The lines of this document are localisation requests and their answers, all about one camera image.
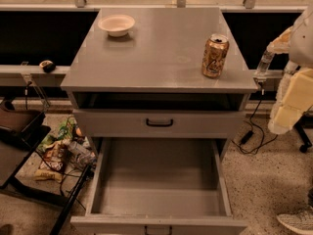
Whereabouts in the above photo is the grey drawer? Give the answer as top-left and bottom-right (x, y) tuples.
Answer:
(73, 109), (245, 139)
(71, 138), (246, 235)

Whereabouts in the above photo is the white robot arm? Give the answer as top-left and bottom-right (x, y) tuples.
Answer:
(267, 4), (313, 134)

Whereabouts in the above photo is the grey drawer cabinet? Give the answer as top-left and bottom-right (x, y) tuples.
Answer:
(60, 7), (259, 149)

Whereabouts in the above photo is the grey top drawer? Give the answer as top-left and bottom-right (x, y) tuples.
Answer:
(73, 109), (245, 139)

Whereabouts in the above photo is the gold soda can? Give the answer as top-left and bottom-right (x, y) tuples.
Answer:
(201, 33), (230, 78)

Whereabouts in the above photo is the crushed plastic bottle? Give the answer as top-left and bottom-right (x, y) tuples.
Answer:
(67, 141), (97, 169)

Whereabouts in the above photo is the green snack bag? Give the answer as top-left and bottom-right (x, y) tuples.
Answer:
(38, 117), (76, 152)

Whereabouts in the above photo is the white bowl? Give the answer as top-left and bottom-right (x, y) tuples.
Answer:
(98, 15), (135, 37)

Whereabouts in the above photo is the black yellow tape measure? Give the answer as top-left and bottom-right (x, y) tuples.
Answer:
(39, 60), (56, 73)

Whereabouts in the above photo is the chips snack bag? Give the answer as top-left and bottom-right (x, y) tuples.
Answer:
(34, 141), (67, 183)

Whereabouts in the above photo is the clear water bottle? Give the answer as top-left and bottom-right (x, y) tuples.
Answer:
(255, 50), (275, 77)

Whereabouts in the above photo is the black stand leg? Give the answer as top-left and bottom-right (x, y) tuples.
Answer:
(294, 115), (313, 153)

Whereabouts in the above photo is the grey knit sneaker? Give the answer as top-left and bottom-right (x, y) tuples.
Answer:
(277, 207), (313, 235)

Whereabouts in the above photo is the black power cable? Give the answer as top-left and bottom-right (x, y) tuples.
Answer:
(231, 81), (279, 156)

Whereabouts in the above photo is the black cart frame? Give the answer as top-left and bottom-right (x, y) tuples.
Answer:
(0, 100), (91, 235)

